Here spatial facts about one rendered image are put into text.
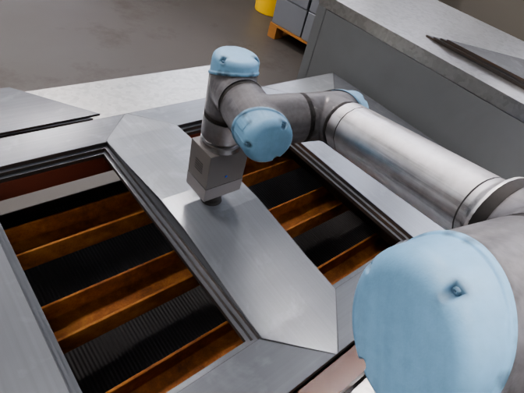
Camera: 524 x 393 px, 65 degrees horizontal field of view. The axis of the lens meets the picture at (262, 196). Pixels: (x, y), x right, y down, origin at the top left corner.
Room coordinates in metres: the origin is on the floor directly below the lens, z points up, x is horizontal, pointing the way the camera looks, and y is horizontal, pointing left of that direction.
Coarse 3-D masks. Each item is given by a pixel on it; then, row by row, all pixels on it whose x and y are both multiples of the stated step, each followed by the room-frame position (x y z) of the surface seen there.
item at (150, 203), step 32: (192, 128) 0.88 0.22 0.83; (32, 160) 0.60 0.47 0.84; (64, 160) 0.64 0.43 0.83; (320, 160) 0.89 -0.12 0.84; (352, 192) 0.81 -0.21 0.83; (0, 224) 0.44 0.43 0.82; (160, 224) 0.54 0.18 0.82; (384, 224) 0.73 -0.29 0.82; (192, 256) 0.48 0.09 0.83; (224, 288) 0.43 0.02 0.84
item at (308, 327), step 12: (324, 300) 0.46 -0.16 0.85; (300, 312) 0.42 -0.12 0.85; (312, 312) 0.43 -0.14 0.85; (324, 312) 0.44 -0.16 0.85; (336, 312) 0.44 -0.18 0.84; (288, 324) 0.39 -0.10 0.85; (300, 324) 0.40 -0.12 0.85; (312, 324) 0.40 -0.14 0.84; (324, 324) 0.41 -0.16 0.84; (336, 324) 0.42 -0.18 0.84; (264, 336) 0.36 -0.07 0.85; (276, 336) 0.36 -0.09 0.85; (288, 336) 0.37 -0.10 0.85; (300, 336) 0.38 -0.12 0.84; (312, 336) 0.38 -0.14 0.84; (324, 336) 0.39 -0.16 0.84; (312, 348) 0.36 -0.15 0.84
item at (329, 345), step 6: (336, 330) 0.41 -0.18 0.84; (330, 336) 0.39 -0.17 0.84; (336, 336) 0.40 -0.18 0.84; (324, 342) 0.38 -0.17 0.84; (330, 342) 0.38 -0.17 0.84; (336, 342) 0.39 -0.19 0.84; (318, 348) 0.37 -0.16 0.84; (324, 348) 0.37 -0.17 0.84; (330, 348) 0.37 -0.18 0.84; (336, 348) 0.38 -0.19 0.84; (336, 354) 0.37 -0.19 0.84
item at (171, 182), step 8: (176, 168) 0.67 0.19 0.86; (184, 168) 0.68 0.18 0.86; (152, 176) 0.63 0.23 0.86; (160, 176) 0.63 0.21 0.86; (168, 176) 0.64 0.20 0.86; (176, 176) 0.65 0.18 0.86; (184, 176) 0.65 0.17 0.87; (152, 184) 0.60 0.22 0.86; (160, 184) 0.61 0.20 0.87; (168, 184) 0.61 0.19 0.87; (176, 184) 0.62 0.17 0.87; (184, 184) 0.62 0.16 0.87; (160, 192) 0.58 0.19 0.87; (168, 192) 0.59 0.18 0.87; (176, 192) 0.59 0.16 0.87
